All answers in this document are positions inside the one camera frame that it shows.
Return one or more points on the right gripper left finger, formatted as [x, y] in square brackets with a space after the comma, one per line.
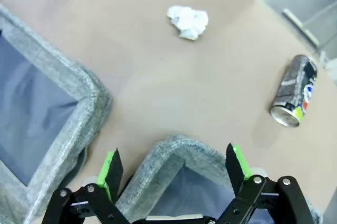
[110, 176]

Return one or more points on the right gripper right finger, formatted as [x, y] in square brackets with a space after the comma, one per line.
[237, 171]

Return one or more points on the white paper ball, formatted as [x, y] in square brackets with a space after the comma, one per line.
[188, 21]

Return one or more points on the grey fabric basket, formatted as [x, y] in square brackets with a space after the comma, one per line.
[171, 150]
[79, 81]

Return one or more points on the black crushed drink can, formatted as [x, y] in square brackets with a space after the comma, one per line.
[295, 87]

